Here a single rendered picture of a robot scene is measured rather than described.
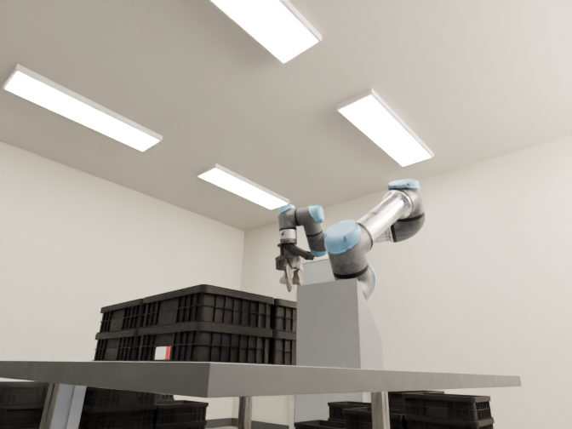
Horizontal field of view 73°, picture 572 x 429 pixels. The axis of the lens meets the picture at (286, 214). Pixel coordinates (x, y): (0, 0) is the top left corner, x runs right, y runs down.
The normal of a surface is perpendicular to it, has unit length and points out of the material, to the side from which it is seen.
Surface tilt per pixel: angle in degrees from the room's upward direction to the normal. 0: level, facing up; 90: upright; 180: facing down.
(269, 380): 90
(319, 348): 90
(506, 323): 90
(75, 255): 90
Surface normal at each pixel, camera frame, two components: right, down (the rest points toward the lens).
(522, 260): -0.65, -0.30
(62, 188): 0.75, -0.23
